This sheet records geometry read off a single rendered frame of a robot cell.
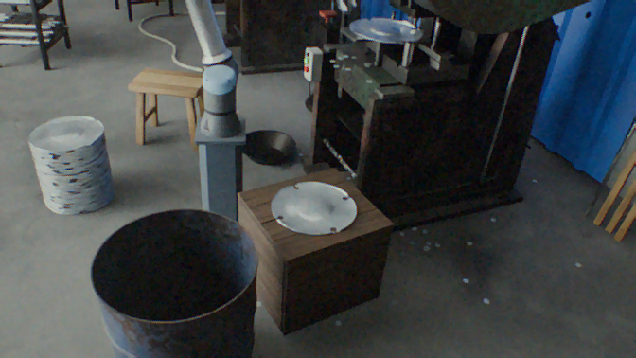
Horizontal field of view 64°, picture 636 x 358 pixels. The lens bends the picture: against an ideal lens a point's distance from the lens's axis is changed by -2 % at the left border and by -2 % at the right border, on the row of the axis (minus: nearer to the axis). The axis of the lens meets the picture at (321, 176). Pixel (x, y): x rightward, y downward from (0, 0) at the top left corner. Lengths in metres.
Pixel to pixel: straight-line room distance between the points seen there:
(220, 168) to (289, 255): 0.56
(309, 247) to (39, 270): 1.06
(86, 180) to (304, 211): 0.99
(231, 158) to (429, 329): 0.95
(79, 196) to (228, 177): 0.67
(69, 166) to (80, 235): 0.28
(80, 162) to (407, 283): 1.38
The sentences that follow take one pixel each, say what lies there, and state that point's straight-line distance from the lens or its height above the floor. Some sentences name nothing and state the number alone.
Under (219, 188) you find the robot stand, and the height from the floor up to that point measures 0.23.
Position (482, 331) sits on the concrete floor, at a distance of 1.97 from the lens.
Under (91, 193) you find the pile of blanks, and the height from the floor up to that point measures 0.09.
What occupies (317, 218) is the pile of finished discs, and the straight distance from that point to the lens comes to 1.70.
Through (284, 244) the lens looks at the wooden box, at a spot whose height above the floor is 0.35.
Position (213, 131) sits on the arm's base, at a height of 0.48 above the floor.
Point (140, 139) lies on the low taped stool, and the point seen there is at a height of 0.03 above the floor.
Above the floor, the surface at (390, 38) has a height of 0.78.
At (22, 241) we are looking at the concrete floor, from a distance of 2.34.
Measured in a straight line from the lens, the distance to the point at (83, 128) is 2.37.
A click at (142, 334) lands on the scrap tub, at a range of 1.30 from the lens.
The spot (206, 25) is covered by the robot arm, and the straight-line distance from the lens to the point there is 1.94.
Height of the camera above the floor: 1.41
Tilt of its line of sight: 34 degrees down
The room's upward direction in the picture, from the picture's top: 5 degrees clockwise
